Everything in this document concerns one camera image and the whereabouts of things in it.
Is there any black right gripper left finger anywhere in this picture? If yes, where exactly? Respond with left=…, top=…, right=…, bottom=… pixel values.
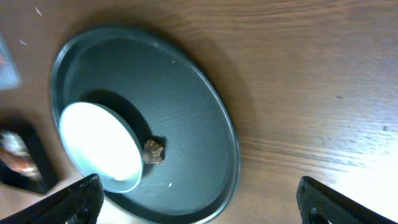
left=1, top=174, right=104, bottom=224

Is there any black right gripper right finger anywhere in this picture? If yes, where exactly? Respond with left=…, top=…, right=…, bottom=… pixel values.
left=296, top=176, right=397, bottom=224

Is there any brown food scrap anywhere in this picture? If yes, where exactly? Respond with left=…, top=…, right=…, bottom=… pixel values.
left=144, top=139, right=164, bottom=164

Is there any black rectangular food bin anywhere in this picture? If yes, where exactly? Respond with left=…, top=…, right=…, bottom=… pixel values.
left=1, top=120, right=60, bottom=195

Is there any round black tray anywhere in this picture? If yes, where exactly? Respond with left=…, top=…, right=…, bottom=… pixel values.
left=51, top=26, right=240, bottom=223

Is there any light grey plate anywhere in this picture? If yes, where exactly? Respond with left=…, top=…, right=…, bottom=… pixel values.
left=58, top=101, right=144, bottom=194

